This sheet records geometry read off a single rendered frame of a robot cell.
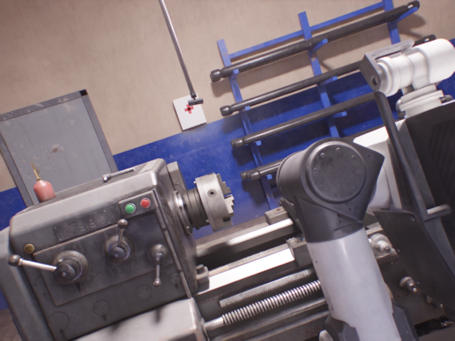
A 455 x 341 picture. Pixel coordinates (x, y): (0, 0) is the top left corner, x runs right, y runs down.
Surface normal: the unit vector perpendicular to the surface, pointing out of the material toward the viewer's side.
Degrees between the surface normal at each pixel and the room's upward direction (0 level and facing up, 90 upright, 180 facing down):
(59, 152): 90
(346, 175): 78
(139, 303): 90
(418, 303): 90
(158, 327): 32
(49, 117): 90
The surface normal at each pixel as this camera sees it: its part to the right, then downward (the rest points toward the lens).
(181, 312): -0.21, -0.71
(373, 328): -0.04, -0.03
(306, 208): -0.69, 0.19
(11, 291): 0.11, 0.15
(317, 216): -0.47, 0.12
